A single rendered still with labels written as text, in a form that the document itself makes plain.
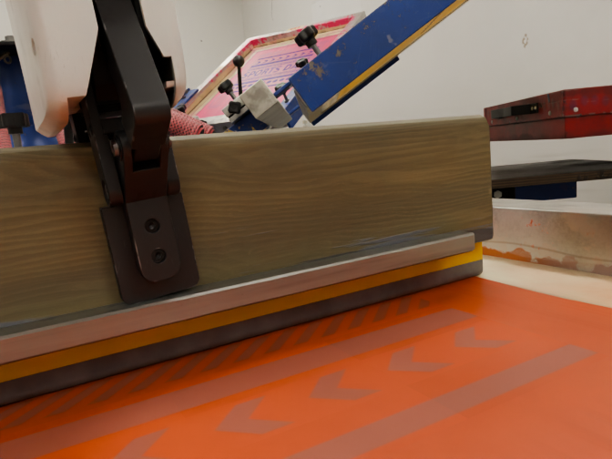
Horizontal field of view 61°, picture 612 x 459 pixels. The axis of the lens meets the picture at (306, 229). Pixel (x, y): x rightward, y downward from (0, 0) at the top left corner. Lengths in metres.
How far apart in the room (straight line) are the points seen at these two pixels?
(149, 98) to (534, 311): 0.20
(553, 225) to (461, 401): 0.20
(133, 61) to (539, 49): 2.44
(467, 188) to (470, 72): 2.52
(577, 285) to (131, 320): 0.24
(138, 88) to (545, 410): 0.16
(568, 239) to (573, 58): 2.14
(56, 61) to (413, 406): 0.16
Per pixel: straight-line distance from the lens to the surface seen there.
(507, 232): 0.39
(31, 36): 0.20
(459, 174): 0.31
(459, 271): 0.34
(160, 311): 0.22
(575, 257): 0.36
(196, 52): 5.01
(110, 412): 0.22
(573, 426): 0.19
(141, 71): 0.18
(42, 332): 0.21
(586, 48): 2.45
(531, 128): 1.24
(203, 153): 0.23
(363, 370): 0.22
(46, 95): 0.19
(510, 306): 0.29
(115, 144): 0.19
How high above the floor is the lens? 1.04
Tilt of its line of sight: 9 degrees down
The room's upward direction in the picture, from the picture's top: 5 degrees counter-clockwise
